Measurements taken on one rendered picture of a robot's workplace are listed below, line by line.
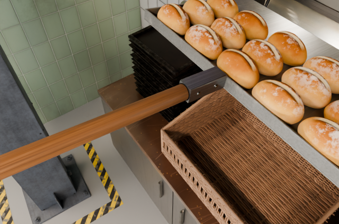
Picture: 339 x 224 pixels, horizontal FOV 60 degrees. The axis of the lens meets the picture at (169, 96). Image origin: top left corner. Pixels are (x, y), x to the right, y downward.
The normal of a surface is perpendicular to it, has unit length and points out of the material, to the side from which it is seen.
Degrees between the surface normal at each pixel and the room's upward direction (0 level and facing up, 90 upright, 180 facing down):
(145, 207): 0
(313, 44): 8
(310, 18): 70
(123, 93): 0
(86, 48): 90
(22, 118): 90
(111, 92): 0
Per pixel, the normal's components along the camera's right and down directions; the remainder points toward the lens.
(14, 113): 0.53, 0.63
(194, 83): 0.11, -0.73
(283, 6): -0.76, 0.18
